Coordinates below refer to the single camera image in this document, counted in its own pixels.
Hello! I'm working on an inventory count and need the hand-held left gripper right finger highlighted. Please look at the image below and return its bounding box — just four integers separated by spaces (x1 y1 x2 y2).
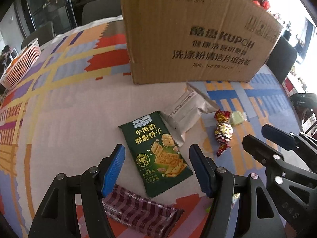
189 144 285 238

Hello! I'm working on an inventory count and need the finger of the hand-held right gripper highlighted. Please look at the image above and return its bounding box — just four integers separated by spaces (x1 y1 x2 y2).
261 124 317 154
242 135 288 187

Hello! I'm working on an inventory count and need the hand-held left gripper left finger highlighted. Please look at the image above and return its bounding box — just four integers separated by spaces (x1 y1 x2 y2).
27 144 126 238

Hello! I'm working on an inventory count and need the pale green candy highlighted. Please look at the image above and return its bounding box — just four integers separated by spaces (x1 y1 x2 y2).
229 111 247 126

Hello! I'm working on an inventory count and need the gold red foil candy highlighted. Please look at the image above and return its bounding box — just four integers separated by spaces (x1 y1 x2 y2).
214 109 234 157

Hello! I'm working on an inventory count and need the green cracker packet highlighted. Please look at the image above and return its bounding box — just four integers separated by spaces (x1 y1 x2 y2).
118 111 194 199

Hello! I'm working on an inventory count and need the purple striped snack packet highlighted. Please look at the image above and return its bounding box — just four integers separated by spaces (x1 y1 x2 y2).
103 184 185 236

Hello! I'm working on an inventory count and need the silver snack packet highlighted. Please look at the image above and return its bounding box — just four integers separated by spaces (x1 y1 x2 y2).
165 82 220 147

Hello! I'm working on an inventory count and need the brown cardboard box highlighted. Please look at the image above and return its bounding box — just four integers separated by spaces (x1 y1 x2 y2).
120 0 284 85

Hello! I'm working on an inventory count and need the brown wooden chair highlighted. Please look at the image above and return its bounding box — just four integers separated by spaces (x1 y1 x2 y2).
290 93 317 140

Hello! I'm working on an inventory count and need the black upholstered chair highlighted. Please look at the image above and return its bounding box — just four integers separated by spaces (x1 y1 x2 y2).
266 36 298 85

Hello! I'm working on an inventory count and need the red foil balloon bunch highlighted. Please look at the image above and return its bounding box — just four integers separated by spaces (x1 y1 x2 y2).
253 0 273 12

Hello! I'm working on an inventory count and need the pink plastic basket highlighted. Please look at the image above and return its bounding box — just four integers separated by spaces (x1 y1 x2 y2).
0 38 41 91

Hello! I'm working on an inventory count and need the grey chair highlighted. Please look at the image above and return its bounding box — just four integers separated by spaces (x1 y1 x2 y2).
81 0 123 27
21 21 57 50

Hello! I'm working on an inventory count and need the black glass sliding door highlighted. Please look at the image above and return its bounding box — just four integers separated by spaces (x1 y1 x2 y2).
13 0 117 39

